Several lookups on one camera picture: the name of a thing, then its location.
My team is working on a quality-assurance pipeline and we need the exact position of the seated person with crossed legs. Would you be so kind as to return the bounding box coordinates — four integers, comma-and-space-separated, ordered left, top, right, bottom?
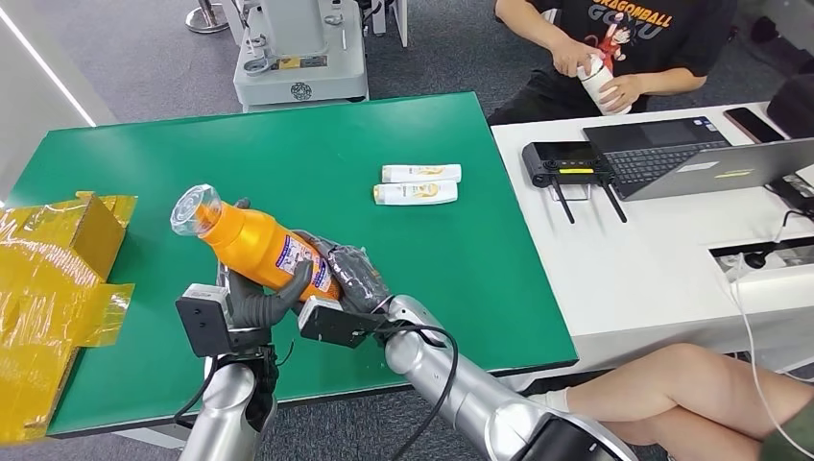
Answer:
527, 343, 814, 461

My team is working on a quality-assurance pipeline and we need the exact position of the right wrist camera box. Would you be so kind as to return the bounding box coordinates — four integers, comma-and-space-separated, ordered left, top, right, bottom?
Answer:
299, 295, 389, 350

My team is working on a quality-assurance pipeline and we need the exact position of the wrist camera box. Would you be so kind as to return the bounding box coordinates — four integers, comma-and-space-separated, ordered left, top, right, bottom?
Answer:
176, 284, 272, 357
299, 295, 389, 350

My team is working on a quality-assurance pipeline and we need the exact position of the white panel stand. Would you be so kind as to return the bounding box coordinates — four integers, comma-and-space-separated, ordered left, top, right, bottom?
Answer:
371, 0, 410, 49

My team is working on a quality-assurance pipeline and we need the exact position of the chrome stand base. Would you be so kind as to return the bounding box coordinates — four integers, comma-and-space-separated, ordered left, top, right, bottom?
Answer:
185, 0, 230, 35

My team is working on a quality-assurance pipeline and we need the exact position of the black desk device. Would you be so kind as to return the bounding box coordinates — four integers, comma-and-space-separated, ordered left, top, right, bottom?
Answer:
766, 173, 814, 221

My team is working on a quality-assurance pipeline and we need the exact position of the grey desk cable tray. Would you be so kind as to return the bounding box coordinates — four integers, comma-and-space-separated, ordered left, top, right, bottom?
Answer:
708, 236, 814, 275

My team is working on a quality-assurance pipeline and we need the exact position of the black cable with plug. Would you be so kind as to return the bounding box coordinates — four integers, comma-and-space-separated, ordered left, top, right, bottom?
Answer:
744, 209, 814, 270

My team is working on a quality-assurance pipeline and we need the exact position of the grey open laptop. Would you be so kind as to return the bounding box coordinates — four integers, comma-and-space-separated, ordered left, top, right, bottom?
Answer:
583, 116, 814, 203

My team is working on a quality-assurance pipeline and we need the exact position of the white cable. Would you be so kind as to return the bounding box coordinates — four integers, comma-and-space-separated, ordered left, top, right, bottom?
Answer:
728, 253, 814, 459

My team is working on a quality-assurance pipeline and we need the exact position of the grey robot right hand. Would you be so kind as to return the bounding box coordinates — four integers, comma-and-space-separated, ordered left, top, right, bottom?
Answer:
295, 230, 393, 316

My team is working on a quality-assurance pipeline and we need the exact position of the black rounded bag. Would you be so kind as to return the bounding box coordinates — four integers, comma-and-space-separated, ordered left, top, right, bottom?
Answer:
766, 73, 814, 139

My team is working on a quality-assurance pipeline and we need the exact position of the small black floor object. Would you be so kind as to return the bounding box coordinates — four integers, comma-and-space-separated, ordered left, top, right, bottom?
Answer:
750, 15, 778, 44

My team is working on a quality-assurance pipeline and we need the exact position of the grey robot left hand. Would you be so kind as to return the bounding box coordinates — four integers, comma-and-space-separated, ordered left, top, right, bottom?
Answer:
218, 259, 315, 332

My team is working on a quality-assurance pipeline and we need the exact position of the black router with antennas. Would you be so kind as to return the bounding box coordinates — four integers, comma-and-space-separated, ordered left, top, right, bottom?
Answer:
521, 140, 629, 225

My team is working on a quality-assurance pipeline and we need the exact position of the yellow taped cardboard box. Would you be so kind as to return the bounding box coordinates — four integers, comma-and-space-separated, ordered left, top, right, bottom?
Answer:
0, 191, 138, 447

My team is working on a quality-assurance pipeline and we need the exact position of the white drink bottle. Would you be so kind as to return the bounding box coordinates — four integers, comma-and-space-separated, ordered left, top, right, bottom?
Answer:
576, 54, 633, 117

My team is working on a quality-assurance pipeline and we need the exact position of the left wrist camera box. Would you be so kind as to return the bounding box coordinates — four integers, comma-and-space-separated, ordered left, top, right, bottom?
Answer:
176, 284, 272, 357

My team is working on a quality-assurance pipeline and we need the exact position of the black smartphone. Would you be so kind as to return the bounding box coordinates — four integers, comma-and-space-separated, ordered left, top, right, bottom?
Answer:
723, 107, 785, 144

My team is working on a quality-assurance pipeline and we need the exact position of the orange bottle with clear cap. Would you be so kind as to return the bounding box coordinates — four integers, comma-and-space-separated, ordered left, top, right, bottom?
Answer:
169, 184, 347, 303

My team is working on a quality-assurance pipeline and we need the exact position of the white shampoo bottle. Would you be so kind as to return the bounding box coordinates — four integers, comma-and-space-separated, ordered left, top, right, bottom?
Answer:
372, 181, 459, 206
381, 163, 463, 184

